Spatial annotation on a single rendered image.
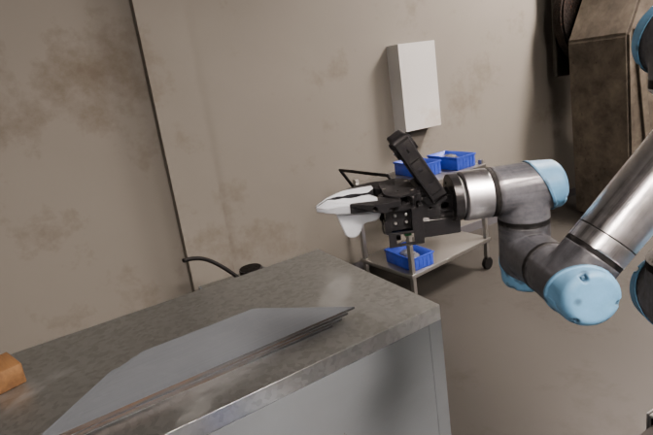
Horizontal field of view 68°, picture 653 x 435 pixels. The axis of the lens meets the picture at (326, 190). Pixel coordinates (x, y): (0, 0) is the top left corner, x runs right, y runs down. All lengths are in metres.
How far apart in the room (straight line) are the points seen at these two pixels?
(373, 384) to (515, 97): 4.22
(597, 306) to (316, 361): 0.62
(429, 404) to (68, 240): 2.62
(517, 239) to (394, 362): 0.57
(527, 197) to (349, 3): 3.37
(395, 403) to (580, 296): 0.73
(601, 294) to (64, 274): 3.20
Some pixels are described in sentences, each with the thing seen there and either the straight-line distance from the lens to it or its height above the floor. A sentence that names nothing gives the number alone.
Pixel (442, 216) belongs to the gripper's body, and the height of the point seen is 1.41.
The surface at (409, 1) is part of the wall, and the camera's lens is 4.33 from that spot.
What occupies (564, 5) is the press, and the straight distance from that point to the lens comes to 5.17.
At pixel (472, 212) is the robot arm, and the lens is 0.72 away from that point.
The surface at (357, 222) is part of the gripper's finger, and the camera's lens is 0.71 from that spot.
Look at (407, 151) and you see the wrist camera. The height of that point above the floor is 1.52.
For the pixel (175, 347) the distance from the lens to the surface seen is 1.24.
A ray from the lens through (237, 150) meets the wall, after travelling 3.54.
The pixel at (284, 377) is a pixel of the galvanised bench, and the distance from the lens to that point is 1.07.
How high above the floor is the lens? 1.64
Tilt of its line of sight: 13 degrees down
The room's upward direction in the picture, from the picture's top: 8 degrees counter-clockwise
